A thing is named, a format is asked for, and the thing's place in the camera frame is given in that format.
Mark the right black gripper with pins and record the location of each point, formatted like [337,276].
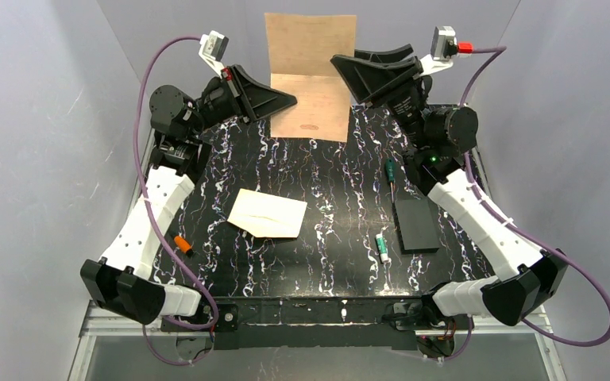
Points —
[411,82]

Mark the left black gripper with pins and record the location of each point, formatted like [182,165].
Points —
[237,94]

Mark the cream paper envelope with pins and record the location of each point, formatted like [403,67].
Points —
[267,216]

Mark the green white glue stick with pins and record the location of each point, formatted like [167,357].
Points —
[382,248]

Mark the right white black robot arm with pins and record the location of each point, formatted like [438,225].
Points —
[525,275]

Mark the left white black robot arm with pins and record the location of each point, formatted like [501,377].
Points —
[119,280]

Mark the black rectangular block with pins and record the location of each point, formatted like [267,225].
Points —
[416,228]

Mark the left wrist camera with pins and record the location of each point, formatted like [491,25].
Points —
[212,49]

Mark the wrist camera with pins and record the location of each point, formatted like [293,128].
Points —
[444,48]
[212,49]

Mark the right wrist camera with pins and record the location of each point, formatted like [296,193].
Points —
[444,48]

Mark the green handled screwdriver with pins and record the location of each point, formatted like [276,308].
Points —
[390,173]

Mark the orange handled screwdriver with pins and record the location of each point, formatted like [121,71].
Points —
[182,244]

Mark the aluminium frame rail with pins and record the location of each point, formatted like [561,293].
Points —
[335,255]

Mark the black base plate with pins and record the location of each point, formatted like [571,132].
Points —
[305,322]

